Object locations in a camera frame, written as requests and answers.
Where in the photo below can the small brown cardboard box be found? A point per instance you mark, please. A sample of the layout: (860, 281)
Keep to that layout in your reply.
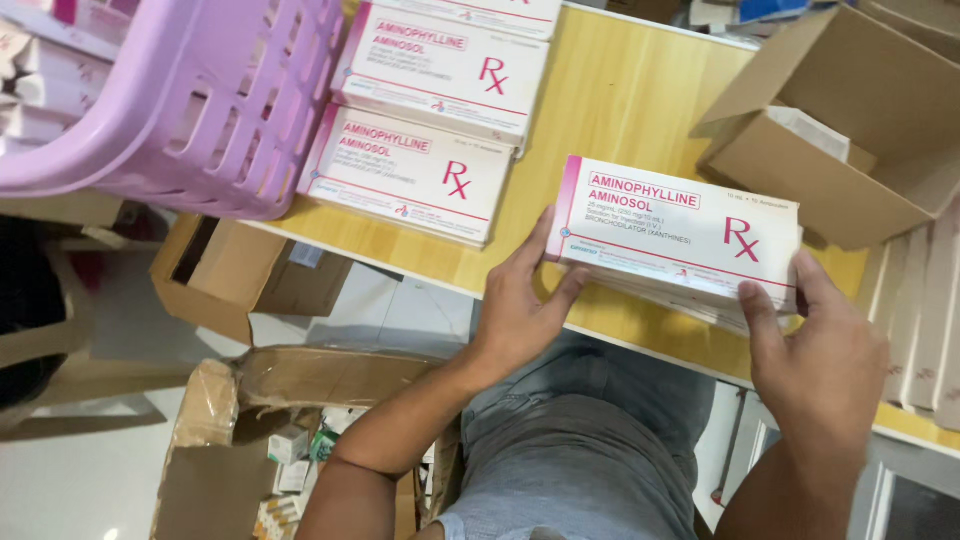
(232, 274)

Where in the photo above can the white pink medicine box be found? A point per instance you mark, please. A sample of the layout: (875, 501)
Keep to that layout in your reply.
(442, 71)
(675, 229)
(409, 172)
(480, 13)

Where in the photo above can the person's right hand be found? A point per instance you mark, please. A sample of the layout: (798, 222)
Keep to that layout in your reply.
(821, 360)

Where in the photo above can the open brown cardboard box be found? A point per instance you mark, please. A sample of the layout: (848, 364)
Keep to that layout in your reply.
(840, 127)

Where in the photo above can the heap of white pink packets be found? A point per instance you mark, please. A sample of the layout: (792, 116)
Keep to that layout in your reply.
(52, 67)

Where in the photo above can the white packet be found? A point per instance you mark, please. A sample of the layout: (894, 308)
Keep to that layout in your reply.
(810, 131)

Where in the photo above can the beige plastic chair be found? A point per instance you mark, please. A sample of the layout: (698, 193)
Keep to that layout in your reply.
(52, 352)

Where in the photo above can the person's left hand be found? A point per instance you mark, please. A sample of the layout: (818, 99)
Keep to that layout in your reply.
(514, 319)

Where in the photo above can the taped carton of medicine packets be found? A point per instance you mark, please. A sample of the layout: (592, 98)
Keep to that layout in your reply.
(270, 450)

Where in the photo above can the row of white upright boxes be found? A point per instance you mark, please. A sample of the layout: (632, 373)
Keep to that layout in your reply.
(919, 322)

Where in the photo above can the pink plastic basket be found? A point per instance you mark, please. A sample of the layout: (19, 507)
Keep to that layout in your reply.
(187, 97)

